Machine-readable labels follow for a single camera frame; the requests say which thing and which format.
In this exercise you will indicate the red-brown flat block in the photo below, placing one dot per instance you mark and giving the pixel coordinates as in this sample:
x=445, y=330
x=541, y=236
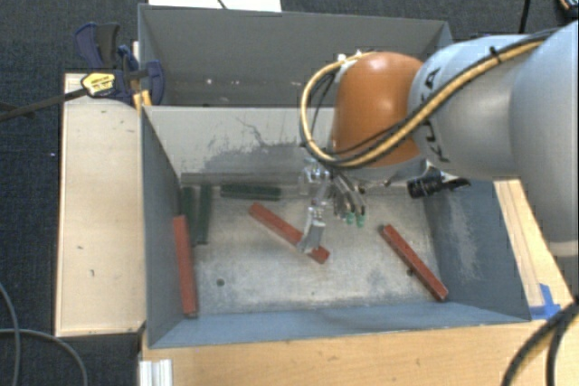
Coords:
x=276, y=223
x=414, y=262
x=185, y=266

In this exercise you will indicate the pale wood flat board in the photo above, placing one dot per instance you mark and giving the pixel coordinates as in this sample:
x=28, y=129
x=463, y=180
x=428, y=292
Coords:
x=99, y=212

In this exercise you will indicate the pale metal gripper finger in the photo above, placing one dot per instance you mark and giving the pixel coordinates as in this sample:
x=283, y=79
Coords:
x=318, y=235
x=305, y=239

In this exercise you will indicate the dark green flat block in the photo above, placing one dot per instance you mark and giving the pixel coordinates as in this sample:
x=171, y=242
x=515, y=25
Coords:
x=251, y=192
x=204, y=214

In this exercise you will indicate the grey metal bin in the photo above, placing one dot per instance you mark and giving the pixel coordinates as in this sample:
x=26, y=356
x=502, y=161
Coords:
x=289, y=285

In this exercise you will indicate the black cylinder on white bracket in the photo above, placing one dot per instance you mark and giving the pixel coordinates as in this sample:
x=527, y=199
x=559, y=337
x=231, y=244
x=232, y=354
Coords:
x=425, y=187

